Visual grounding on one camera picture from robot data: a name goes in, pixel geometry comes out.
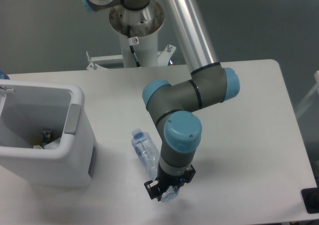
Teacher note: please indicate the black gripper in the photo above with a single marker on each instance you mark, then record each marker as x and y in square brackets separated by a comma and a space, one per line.
[163, 181]

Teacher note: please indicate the clear plastic water bottle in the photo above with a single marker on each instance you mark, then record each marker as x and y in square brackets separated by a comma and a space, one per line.
[146, 151]

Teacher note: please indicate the white paper wrapper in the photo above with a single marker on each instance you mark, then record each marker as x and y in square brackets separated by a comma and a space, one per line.
[53, 145]

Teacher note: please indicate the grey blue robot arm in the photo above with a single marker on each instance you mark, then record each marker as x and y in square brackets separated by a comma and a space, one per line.
[171, 107]

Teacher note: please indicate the trash pile inside bin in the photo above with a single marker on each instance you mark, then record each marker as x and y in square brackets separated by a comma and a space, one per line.
[46, 137]

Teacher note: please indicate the white plastic trash can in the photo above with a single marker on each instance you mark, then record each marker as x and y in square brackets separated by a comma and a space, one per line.
[28, 108]

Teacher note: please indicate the black clamp at table edge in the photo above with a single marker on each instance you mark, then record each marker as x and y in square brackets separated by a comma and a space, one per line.
[311, 199]

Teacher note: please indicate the blue object at left edge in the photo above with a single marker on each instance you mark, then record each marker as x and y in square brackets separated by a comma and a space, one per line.
[4, 76]

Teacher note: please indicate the white frame at right edge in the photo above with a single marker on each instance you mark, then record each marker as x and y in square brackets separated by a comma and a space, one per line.
[308, 100]

